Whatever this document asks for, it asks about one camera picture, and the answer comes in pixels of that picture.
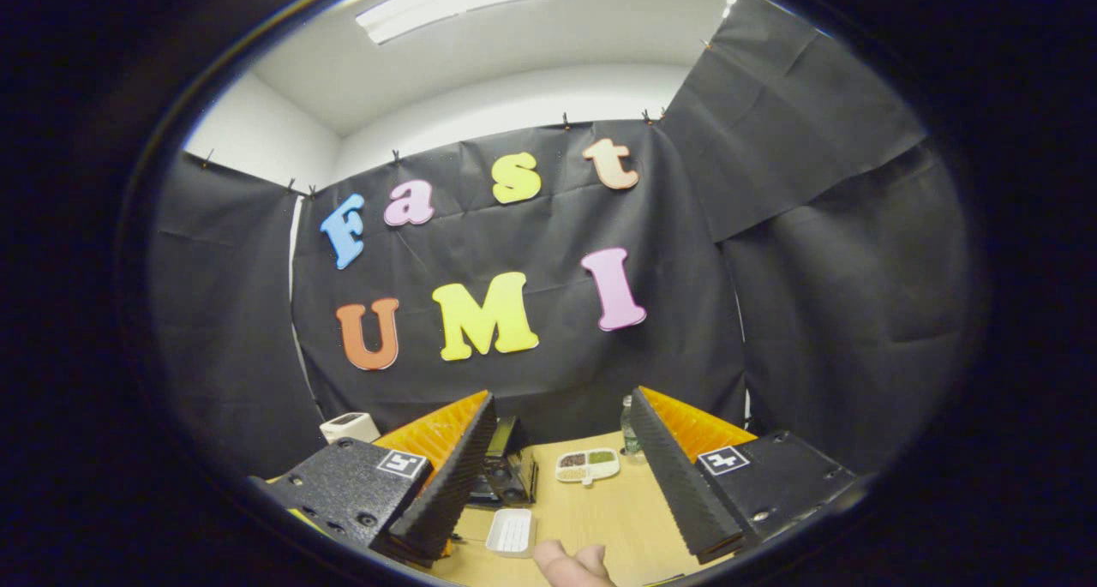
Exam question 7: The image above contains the white rectangular plate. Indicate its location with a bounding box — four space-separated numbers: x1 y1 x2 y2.
485 508 537 559

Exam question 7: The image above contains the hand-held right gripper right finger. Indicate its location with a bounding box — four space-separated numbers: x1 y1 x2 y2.
630 386 860 566

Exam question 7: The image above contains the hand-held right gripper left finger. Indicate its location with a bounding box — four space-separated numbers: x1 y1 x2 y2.
249 388 500 568

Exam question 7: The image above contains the white toaster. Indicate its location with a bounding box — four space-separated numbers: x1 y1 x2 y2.
320 412 381 445

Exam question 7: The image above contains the black electric oven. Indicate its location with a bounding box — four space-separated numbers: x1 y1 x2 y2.
467 416 541 509

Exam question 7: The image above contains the white divided dish of grains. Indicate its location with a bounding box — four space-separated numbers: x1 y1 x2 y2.
555 447 620 486

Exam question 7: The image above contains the clear plastic water bottle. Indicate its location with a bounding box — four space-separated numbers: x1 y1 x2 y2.
620 394 646 465

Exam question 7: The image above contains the long ceiling light panel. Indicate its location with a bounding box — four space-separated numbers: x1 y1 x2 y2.
356 0 558 45

